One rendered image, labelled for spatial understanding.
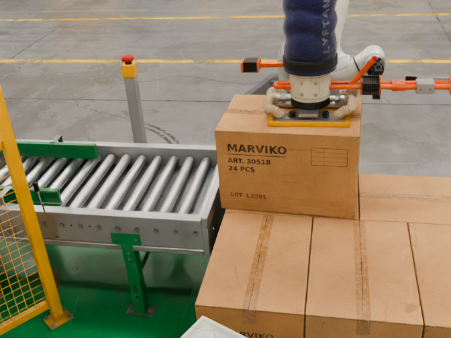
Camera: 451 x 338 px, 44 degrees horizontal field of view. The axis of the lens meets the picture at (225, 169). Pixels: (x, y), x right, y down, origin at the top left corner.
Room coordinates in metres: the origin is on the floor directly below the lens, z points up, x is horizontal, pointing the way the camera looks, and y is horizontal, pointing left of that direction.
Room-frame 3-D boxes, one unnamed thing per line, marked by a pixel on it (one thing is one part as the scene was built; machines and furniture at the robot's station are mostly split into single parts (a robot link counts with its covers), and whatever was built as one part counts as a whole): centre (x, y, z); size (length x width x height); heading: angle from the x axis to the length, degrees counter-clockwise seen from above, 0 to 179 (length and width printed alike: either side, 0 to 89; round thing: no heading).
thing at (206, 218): (2.30, 0.03, 0.58); 0.70 x 0.03 x 0.06; 168
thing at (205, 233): (2.30, 0.03, 0.47); 0.70 x 0.03 x 0.15; 168
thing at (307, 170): (2.24, -0.31, 0.75); 0.60 x 0.40 x 0.40; 74
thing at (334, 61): (2.23, -0.38, 1.19); 0.23 x 0.23 x 0.04
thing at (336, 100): (2.22, -0.39, 1.01); 0.34 x 0.25 x 0.06; 76
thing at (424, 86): (2.11, -0.84, 1.08); 0.07 x 0.07 x 0.04; 76
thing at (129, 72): (2.92, 0.49, 0.50); 0.07 x 0.07 x 1.00; 78
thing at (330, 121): (2.13, -0.37, 0.97); 0.34 x 0.10 x 0.05; 76
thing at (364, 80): (2.16, -0.63, 1.09); 0.10 x 0.08 x 0.06; 166
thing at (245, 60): (2.55, -0.16, 1.07); 0.09 x 0.08 x 0.05; 166
